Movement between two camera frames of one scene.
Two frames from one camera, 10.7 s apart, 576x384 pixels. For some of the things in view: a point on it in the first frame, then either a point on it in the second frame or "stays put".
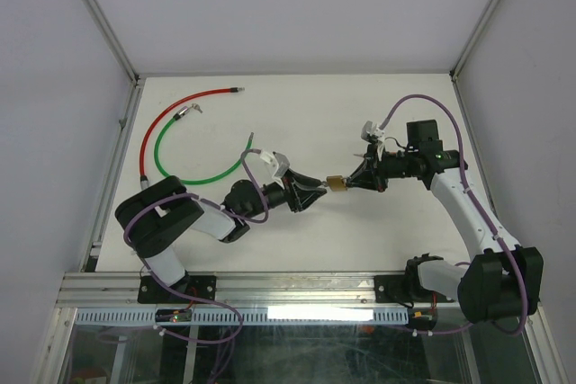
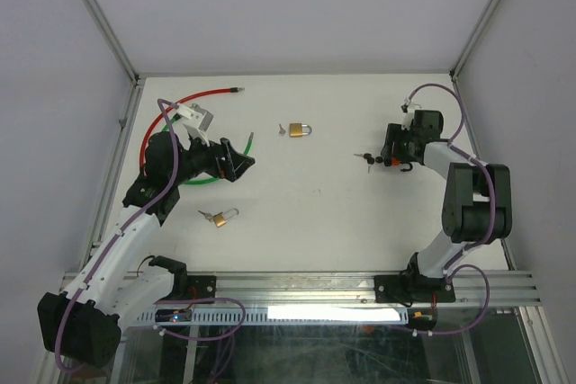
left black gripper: [297, 191] -> [238, 161]
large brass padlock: [337, 183] -> [300, 129]
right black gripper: [375, 181] -> [393, 133]
